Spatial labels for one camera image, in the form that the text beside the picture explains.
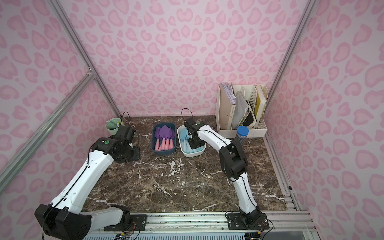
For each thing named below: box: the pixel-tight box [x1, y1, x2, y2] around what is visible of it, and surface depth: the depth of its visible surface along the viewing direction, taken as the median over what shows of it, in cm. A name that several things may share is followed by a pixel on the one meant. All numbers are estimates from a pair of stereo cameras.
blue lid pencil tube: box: [234, 125, 250, 145], surface depth 87 cm
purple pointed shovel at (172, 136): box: [170, 129, 175, 150], surface depth 106 cm
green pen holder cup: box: [105, 117, 122, 135], surface depth 102 cm
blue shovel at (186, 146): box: [182, 127, 196, 153], surface depth 102 cm
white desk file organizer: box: [215, 82, 269, 138], surface depth 101 cm
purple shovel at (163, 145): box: [161, 138, 166, 151], surface depth 100 cm
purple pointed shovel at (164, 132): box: [159, 125, 170, 151], surface depth 108 cm
